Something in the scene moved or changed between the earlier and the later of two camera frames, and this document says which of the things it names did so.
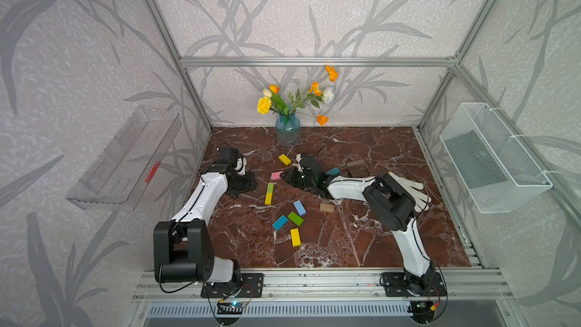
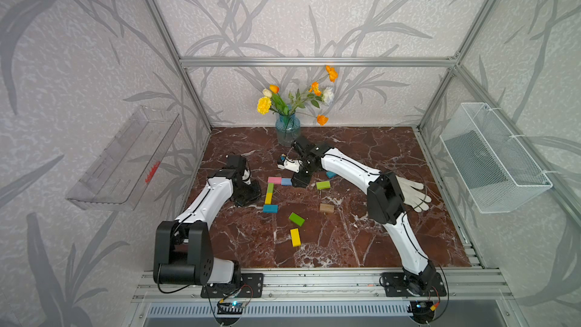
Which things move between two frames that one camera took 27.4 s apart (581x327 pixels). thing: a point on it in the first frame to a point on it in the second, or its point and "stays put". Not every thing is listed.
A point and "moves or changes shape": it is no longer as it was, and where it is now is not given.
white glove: (420, 200) stays put
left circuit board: (233, 308) stays put
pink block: (276, 175) moves or changes shape
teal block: (280, 222) to (271, 208)
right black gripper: (290, 174) to (298, 182)
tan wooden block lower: (327, 208) stays put
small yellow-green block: (268, 200) stays put
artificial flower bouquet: (271, 101) stays put
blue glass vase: (288, 130) stays put
